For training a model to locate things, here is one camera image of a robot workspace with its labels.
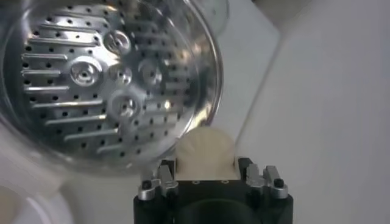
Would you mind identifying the white steamed baozi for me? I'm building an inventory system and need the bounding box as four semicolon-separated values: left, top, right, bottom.
175;127;238;181

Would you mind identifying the stainless steel steamer basket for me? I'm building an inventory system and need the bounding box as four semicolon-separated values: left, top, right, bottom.
0;0;224;177

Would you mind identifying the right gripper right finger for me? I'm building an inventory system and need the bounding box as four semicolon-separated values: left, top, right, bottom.
239;157;289;200

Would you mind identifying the cream electric cooking pot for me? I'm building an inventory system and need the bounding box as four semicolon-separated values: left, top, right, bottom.
0;115;77;224

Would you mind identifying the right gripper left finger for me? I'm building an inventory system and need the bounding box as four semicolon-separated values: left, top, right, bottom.
138;159;180;201

